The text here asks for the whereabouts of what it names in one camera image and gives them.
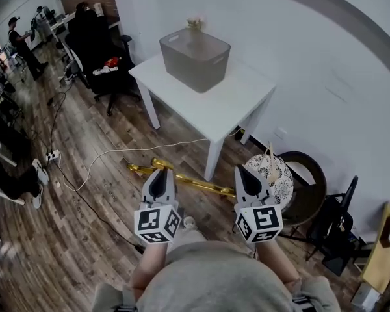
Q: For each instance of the round brown wicker chair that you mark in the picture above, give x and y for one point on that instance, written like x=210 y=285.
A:
x=312 y=187

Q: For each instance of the black folding chair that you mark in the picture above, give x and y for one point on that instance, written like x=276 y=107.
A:
x=339 y=226

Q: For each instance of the golden metal rack base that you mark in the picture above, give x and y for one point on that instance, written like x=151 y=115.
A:
x=195 y=181

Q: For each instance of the long white desk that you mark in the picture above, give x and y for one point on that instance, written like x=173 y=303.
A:
x=60 y=24

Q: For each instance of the light wooden side table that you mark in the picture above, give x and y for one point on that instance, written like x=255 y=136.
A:
x=382 y=262

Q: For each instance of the black tray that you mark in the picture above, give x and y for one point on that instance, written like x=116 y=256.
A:
x=389 y=231

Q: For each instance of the person's right forearm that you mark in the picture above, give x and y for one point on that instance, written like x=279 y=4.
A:
x=279 y=262

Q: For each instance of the person's left forearm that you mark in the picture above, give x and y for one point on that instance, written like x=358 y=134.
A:
x=151 y=265

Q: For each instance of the white square table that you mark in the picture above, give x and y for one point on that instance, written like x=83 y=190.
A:
x=211 y=106

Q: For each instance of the grey translucent plastic container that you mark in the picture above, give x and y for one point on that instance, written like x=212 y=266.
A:
x=195 y=58

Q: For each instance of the white power strip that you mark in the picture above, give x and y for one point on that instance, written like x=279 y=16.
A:
x=53 y=156

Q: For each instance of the person's white shoe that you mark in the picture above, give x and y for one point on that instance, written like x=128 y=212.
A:
x=189 y=222

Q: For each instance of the red and white bag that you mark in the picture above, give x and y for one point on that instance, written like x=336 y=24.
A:
x=109 y=65

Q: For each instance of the dried flower bunch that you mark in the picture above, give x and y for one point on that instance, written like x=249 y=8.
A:
x=195 y=23

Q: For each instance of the black office chair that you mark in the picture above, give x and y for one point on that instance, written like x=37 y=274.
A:
x=91 y=44

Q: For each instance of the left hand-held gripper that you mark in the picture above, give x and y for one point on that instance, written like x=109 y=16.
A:
x=156 y=221

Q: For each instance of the person's grey shirt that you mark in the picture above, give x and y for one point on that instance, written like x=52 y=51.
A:
x=214 y=278

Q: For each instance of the black white patterned round stool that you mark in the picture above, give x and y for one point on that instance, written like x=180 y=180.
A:
x=281 y=180

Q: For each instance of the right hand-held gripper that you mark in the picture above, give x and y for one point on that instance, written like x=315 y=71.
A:
x=260 y=221

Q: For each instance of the white box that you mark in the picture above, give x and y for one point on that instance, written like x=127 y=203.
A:
x=365 y=296

